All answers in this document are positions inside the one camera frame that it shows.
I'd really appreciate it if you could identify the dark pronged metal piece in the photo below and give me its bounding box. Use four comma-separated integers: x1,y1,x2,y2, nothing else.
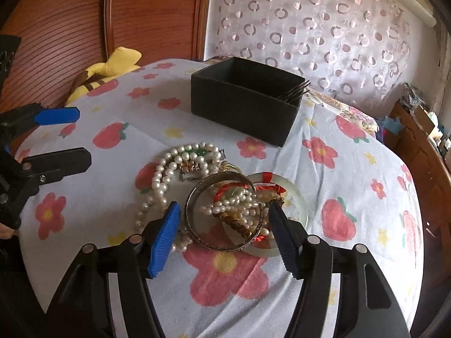
278,80,312,105

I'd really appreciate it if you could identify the long white pearl necklace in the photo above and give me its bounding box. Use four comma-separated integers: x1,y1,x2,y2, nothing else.
135,142,226,254

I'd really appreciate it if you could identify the amber bead bracelet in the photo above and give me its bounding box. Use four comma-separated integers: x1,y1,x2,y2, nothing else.
215,197,286,241

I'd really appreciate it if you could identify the short white pearl bracelet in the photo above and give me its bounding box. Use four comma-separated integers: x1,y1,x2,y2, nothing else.
199,186,263,219

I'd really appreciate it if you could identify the blue cloth piece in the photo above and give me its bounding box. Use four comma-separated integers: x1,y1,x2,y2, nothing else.
379,115,404,135

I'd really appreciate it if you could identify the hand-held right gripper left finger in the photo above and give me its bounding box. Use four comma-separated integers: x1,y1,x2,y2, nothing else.
46,201,182,338

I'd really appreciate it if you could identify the sheer ring-patterned curtain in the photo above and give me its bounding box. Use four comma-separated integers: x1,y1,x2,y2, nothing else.
204,0,437,108

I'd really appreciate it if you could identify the wooden side cabinet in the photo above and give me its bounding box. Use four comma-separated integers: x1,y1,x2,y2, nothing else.
382,100,451,242

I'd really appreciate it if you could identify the pale jade bangle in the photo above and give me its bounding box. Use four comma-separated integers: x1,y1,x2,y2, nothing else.
220,171,308,257

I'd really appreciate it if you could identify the floral strawberry blanket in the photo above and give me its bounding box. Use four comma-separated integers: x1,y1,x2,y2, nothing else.
14,57,425,338

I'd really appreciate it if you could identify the floral patterned pillow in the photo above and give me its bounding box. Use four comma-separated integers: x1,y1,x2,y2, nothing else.
306,90,382,139

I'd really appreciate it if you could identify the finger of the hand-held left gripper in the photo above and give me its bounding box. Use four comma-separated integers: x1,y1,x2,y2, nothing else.
0,147,93,231
0,103,80,145

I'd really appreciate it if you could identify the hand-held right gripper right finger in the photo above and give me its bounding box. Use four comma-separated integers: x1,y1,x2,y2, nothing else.
268,201,413,338

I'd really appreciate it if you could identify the cardboard box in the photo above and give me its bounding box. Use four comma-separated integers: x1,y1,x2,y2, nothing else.
413,105,437,132

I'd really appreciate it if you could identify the wooden headboard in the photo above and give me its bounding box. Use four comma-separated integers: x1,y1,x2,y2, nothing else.
0,0,214,113

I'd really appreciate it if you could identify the red cord bracelet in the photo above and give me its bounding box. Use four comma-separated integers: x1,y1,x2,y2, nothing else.
214,172,287,198

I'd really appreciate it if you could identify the engraved metal bangle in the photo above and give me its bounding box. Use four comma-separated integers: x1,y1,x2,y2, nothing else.
185,172,268,252

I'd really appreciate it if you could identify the gold flower brooch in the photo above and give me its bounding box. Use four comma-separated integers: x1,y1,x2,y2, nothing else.
178,160,202,177

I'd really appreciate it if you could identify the yellow plush toy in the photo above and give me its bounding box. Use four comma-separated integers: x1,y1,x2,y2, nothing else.
65,46,142,105

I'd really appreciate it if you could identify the black storage box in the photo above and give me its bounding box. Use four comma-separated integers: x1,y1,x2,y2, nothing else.
190,56,311,148

